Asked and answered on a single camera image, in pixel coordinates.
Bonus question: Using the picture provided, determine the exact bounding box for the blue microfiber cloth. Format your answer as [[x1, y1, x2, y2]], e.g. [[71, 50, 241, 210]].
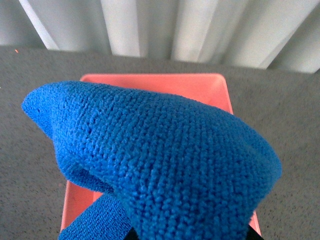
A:
[[21, 81, 282, 240]]

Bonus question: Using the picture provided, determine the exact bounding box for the pink plastic tray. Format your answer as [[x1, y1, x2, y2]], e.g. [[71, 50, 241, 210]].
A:
[[60, 72, 263, 237]]

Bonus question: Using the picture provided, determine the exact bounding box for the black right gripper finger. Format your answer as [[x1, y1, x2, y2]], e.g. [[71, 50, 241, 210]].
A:
[[245, 225, 264, 240]]

